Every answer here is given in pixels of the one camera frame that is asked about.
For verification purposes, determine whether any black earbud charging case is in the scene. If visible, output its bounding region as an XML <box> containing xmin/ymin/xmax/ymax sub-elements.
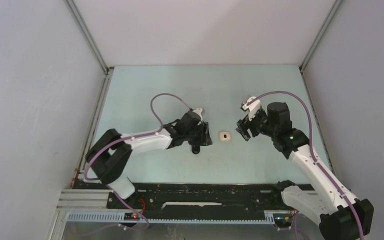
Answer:
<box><xmin>191</xmin><ymin>145</ymin><xmax>201</xmax><ymax>155</ymax></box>

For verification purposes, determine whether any beige earbud charging case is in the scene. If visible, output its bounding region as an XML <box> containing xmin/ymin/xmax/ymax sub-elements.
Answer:
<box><xmin>219</xmin><ymin>131</ymin><xmax>232</xmax><ymax>142</ymax></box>

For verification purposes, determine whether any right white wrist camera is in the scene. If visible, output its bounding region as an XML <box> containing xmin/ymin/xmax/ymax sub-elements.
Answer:
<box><xmin>240</xmin><ymin>95</ymin><xmax>261</xmax><ymax>121</ymax></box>

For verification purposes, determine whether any aluminium frame post left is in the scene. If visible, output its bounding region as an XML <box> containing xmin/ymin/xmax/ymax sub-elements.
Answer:
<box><xmin>63</xmin><ymin>0</ymin><xmax>110</xmax><ymax>74</ymax></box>

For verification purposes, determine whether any aluminium frame post right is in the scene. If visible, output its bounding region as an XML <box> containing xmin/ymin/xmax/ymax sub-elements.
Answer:
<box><xmin>299</xmin><ymin>0</ymin><xmax>344</xmax><ymax>74</ymax></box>

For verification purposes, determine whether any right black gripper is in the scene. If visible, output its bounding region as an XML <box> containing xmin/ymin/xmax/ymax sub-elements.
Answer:
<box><xmin>236</xmin><ymin>107</ymin><xmax>277</xmax><ymax>141</ymax></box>

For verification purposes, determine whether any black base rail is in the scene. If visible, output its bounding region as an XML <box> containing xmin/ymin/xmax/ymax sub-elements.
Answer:
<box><xmin>106</xmin><ymin>183</ymin><xmax>297</xmax><ymax>221</ymax></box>

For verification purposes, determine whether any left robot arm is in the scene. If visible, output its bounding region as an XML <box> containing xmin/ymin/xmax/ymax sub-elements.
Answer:
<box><xmin>83</xmin><ymin>108</ymin><xmax>213</xmax><ymax>208</ymax></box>

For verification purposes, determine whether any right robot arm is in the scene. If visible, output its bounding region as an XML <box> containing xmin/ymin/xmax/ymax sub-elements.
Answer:
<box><xmin>236</xmin><ymin>98</ymin><xmax>374</xmax><ymax>240</ymax></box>

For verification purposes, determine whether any aluminium frame post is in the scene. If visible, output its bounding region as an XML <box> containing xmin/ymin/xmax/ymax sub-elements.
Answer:
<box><xmin>63</xmin><ymin>0</ymin><xmax>110</xmax><ymax>74</ymax></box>
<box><xmin>299</xmin><ymin>0</ymin><xmax>344</xmax><ymax>74</ymax></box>

